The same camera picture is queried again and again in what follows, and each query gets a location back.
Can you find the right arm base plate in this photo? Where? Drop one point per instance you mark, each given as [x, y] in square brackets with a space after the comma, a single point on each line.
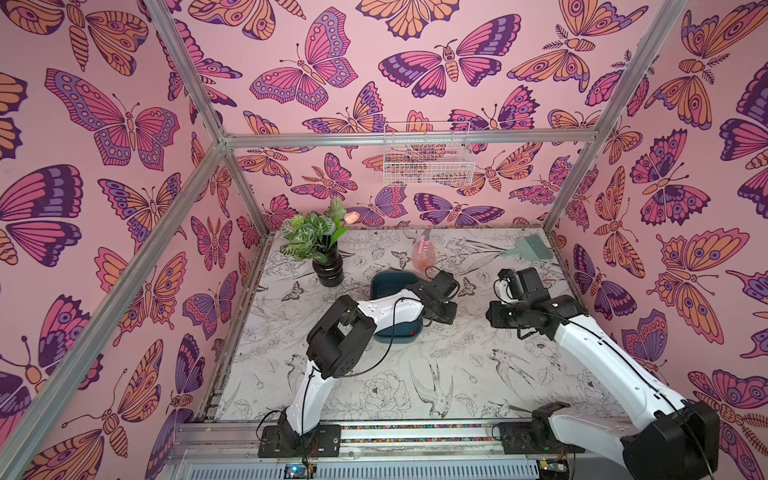
[520, 437]

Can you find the aluminium frame post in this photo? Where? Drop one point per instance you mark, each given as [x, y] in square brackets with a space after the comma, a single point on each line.
[643, 56]

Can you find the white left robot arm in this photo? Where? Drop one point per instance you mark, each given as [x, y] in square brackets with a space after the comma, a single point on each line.
[400, 306]

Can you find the teal storage box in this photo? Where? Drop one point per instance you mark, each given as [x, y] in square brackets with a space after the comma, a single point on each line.
[388, 283]

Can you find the white wire basket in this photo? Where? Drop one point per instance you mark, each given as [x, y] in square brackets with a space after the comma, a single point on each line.
[427, 158]

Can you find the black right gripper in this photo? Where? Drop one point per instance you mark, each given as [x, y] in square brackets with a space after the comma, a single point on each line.
[504, 318]

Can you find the black vase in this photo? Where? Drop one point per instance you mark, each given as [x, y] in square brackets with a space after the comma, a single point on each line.
[330, 273]

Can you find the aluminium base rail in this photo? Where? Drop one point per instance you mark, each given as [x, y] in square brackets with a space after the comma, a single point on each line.
[457, 449]

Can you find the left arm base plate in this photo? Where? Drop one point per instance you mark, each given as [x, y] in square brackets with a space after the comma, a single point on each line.
[282, 442]

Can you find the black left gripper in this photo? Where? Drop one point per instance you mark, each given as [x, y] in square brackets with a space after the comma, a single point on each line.
[452, 310]

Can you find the green artificial plant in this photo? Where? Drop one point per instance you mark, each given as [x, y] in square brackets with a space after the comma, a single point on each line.
[314, 236]

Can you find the pink spray bottle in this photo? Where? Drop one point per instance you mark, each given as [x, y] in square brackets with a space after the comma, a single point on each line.
[423, 253]

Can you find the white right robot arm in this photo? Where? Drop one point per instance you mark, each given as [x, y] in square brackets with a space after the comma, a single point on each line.
[664, 435]

